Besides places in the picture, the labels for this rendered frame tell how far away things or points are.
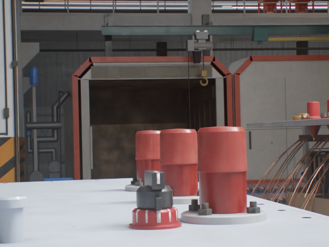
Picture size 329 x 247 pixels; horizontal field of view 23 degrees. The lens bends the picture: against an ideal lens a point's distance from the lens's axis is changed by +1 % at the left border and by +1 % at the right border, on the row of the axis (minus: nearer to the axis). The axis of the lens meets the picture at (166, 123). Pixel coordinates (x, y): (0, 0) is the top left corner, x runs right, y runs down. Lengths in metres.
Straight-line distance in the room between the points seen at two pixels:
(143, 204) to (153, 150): 0.70
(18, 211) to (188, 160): 0.53
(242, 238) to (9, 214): 0.28
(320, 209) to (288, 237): 3.10
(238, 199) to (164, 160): 0.35
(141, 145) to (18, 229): 0.82
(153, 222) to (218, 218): 0.09
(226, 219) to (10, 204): 0.30
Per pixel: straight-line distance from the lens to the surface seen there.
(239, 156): 1.12
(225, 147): 1.11
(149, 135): 1.76
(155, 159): 1.76
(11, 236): 0.98
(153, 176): 1.05
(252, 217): 1.11
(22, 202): 0.98
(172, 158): 1.44
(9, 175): 11.68
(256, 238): 0.96
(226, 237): 0.97
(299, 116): 4.36
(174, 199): 1.41
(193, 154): 1.45
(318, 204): 4.08
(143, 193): 1.06
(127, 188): 1.77
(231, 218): 1.09
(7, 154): 11.67
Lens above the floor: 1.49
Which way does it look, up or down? 1 degrees up
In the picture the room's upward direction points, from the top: 1 degrees counter-clockwise
